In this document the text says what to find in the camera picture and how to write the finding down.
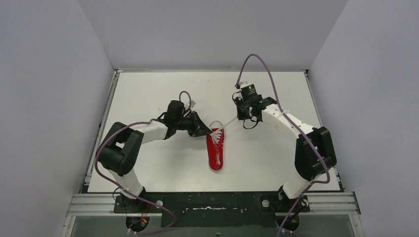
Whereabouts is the red canvas sneaker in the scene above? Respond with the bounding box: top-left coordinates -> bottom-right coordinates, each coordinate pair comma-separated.
206,121 -> 225,172

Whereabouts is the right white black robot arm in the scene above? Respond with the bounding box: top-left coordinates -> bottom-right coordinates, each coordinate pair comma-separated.
232,82 -> 337,211

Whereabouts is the aluminium frame rail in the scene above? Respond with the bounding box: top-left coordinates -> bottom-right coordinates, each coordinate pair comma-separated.
67,192 -> 361,217

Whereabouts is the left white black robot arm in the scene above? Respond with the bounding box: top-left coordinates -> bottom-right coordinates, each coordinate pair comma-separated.
94,100 -> 212,211

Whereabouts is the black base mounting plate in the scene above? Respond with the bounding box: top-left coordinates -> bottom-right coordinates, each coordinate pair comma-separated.
113,191 -> 310,228

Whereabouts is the white shoelace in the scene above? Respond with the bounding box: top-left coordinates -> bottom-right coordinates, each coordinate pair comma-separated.
209,117 -> 239,166

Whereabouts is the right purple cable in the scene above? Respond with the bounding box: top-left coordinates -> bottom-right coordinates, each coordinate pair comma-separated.
235,54 -> 331,237

